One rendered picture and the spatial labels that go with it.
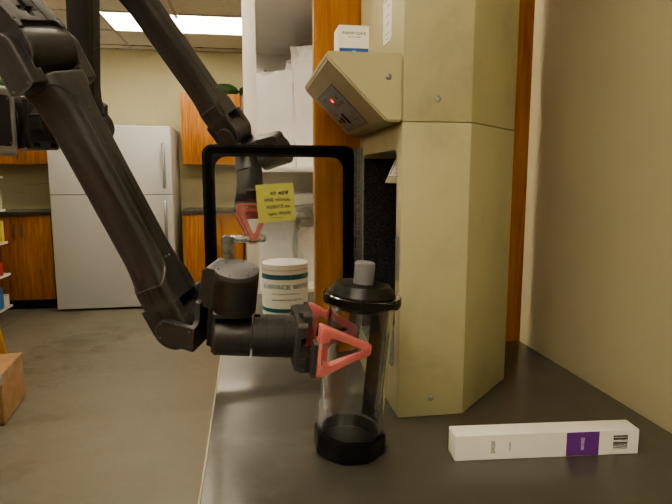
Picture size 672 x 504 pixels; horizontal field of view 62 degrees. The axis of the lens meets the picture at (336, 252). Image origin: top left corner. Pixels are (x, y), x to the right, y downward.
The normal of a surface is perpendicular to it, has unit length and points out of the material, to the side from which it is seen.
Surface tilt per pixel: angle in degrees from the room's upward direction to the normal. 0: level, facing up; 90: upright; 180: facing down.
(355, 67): 90
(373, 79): 90
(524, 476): 0
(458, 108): 90
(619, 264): 90
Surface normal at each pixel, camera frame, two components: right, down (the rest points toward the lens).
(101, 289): 0.15, 0.14
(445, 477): 0.00, -0.99
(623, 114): -0.99, 0.02
